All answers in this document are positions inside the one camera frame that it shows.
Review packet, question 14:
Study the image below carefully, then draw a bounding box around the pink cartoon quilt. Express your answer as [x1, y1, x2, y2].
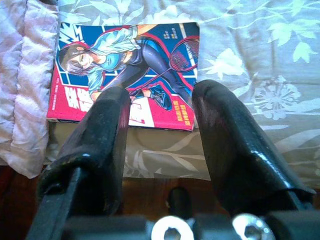
[0, 0, 61, 180]

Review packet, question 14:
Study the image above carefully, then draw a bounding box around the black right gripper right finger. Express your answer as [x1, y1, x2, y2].
[191, 79, 316, 216]

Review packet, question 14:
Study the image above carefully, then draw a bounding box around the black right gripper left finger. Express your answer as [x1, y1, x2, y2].
[24, 86, 132, 240]

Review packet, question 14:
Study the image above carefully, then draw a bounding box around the manga comic book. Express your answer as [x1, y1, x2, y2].
[46, 21, 201, 132]

